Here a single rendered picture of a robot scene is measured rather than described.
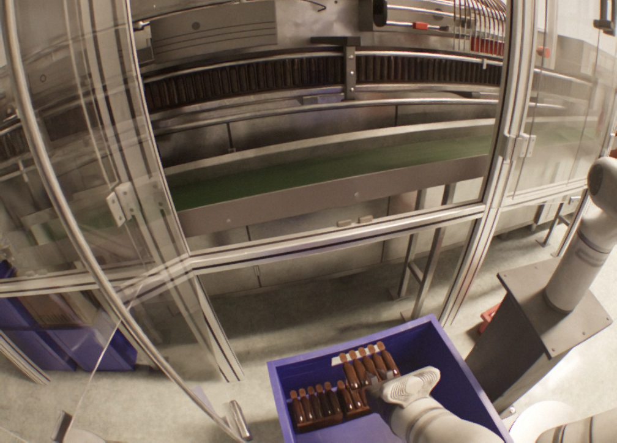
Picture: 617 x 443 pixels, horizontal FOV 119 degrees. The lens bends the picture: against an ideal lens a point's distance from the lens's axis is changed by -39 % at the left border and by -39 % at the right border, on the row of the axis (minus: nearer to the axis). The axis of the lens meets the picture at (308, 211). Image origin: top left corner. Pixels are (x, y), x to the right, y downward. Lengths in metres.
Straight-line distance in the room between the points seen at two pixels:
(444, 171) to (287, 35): 0.63
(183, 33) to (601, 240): 0.90
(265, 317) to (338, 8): 1.18
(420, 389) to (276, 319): 0.89
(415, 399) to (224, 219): 0.52
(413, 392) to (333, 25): 0.98
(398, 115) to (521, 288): 0.62
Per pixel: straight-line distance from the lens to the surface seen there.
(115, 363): 1.28
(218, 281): 1.15
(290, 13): 1.00
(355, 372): 0.62
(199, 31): 0.67
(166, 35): 0.68
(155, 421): 1.18
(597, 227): 0.63
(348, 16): 1.05
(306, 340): 1.18
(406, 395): 0.44
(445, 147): 0.90
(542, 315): 0.69
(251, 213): 0.66
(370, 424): 0.81
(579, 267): 0.65
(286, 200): 0.66
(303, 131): 0.87
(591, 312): 0.79
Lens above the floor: 1.00
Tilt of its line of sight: 34 degrees down
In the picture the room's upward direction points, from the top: 4 degrees counter-clockwise
